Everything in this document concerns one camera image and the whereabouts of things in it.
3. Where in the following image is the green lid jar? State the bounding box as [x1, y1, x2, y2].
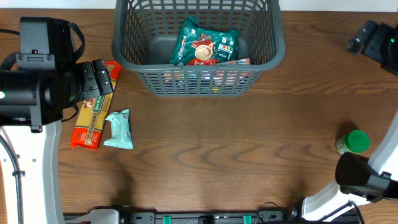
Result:
[336, 129, 370, 154]

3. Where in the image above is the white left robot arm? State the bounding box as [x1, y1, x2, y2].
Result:
[1, 17, 114, 223]

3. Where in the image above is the red spaghetti packet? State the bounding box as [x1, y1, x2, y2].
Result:
[69, 60, 123, 151]

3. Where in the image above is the grey plastic lattice basket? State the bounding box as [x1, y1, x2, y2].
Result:
[112, 0, 285, 96]

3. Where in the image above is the green coffee sachet bag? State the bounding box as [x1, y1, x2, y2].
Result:
[169, 17, 239, 65]

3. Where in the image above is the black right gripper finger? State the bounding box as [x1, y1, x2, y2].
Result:
[362, 24, 394, 63]
[348, 21, 379, 53]

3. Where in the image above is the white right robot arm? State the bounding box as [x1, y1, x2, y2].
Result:
[289, 21, 397, 223]

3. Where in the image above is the colourful tissue multipack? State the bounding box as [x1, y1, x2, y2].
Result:
[220, 58, 251, 65]

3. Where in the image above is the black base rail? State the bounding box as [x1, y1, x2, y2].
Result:
[64, 202, 300, 224]

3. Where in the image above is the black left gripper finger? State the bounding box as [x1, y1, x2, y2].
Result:
[92, 59, 114, 95]
[77, 62, 100, 101]

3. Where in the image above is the mint green snack packet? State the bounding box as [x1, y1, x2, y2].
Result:
[103, 109, 134, 149]

